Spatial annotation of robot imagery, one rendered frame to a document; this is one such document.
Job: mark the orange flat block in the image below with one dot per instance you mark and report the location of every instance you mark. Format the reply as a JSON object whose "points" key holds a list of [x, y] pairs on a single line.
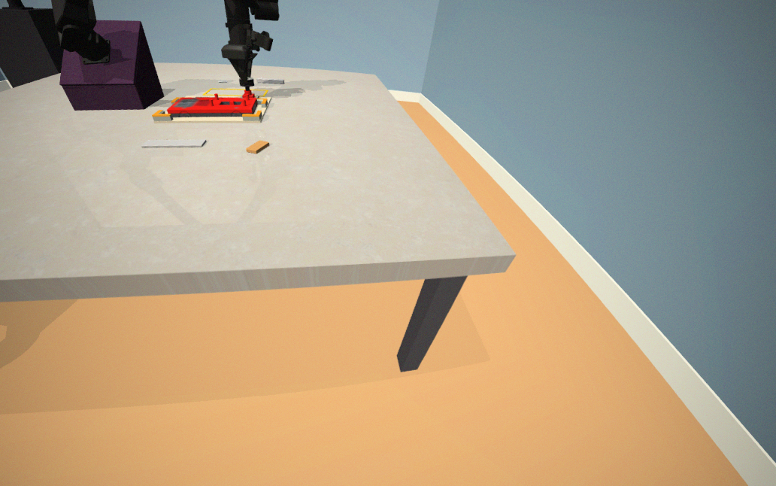
{"points": [[257, 147]]}

